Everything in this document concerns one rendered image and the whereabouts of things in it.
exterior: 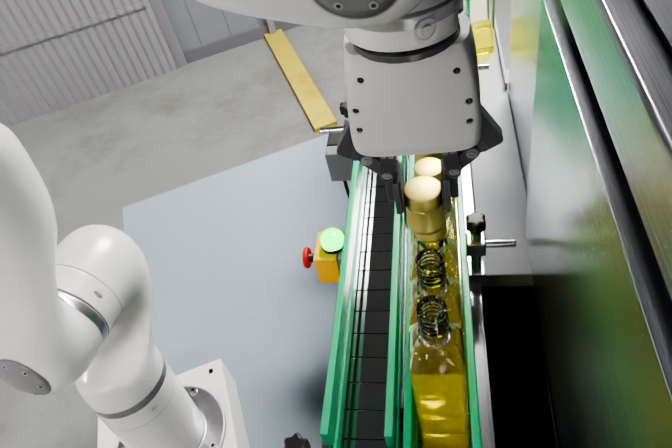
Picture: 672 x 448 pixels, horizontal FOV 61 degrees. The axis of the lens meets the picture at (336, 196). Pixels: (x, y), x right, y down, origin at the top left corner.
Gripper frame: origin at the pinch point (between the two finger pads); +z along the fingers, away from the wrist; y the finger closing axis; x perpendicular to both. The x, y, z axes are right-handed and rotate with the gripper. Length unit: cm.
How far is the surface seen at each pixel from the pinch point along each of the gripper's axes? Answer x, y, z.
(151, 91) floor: -245, 178, 141
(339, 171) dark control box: -53, 21, 46
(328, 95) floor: -222, 62, 141
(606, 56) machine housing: 2.7, -12.8, -13.3
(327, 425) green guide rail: 9.8, 13.0, 27.7
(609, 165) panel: 7.1, -12.7, -7.8
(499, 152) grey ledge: -45, -11, 36
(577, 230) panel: 5.5, -11.9, 0.5
